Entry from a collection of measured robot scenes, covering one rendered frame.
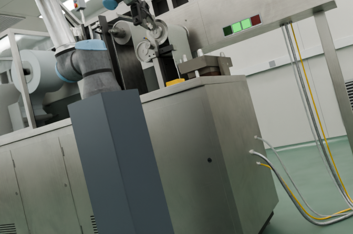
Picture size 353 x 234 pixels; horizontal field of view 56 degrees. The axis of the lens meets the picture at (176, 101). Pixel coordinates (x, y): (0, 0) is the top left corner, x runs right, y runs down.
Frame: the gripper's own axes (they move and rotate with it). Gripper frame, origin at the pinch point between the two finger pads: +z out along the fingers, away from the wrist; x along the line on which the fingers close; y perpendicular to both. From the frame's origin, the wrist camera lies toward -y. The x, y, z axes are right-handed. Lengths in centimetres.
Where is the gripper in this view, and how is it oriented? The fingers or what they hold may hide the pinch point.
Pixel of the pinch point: (151, 28)
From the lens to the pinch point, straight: 193.7
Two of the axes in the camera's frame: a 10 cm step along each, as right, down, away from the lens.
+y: 1.2, -8.0, 5.9
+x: -8.4, 2.4, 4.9
